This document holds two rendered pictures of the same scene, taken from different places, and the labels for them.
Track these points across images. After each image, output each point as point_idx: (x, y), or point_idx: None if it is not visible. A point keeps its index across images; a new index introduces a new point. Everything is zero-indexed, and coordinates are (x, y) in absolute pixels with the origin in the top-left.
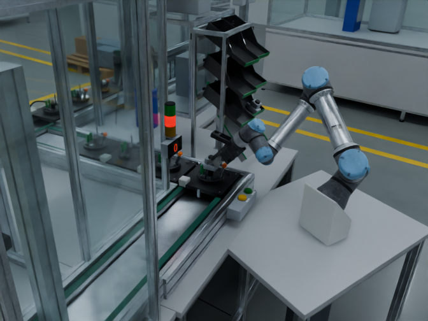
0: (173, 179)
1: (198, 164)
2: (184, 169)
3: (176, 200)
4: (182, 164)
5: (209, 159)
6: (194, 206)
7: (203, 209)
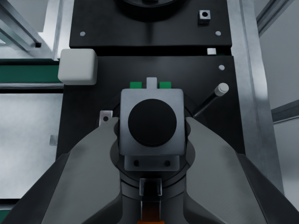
0: (75, 35)
1: (230, 51)
2: (159, 30)
3: (38, 90)
4: (187, 9)
5: (85, 136)
6: (26, 151)
7: (14, 187)
